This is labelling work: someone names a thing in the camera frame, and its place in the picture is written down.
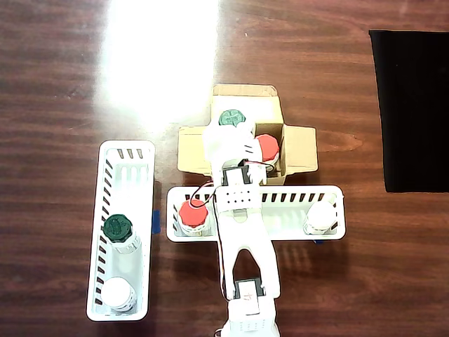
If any red black looped cable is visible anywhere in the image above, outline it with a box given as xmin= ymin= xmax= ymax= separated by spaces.
xmin=189 ymin=180 xmax=229 ymax=299

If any cardboard box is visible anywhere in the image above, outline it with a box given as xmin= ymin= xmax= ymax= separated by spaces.
xmin=177 ymin=83 xmax=319 ymax=187

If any green cap bottle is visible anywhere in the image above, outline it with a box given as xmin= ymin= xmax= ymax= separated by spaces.
xmin=102 ymin=213 xmax=142 ymax=254
xmin=217 ymin=107 xmax=246 ymax=129

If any red white servo cable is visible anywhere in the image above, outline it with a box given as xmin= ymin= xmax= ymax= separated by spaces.
xmin=245 ymin=159 xmax=275 ymax=173

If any long white slotted tray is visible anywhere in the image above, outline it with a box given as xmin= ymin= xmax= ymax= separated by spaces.
xmin=86 ymin=139 xmax=157 ymax=322

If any red cap bottle blue label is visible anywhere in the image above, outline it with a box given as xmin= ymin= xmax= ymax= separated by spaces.
xmin=255 ymin=134 xmax=281 ymax=173

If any white cap bottle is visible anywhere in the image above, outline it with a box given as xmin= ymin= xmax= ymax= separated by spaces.
xmin=303 ymin=200 xmax=340 ymax=235
xmin=100 ymin=276 xmax=138 ymax=313

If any black mat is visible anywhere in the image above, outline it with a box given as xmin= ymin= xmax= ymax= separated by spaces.
xmin=368 ymin=29 xmax=449 ymax=193

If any wide white slotted tray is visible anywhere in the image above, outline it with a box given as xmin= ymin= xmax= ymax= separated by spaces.
xmin=164 ymin=185 xmax=347 ymax=243

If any red cap bottle yellow label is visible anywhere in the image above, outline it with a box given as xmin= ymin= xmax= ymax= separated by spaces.
xmin=177 ymin=198 xmax=212 ymax=237

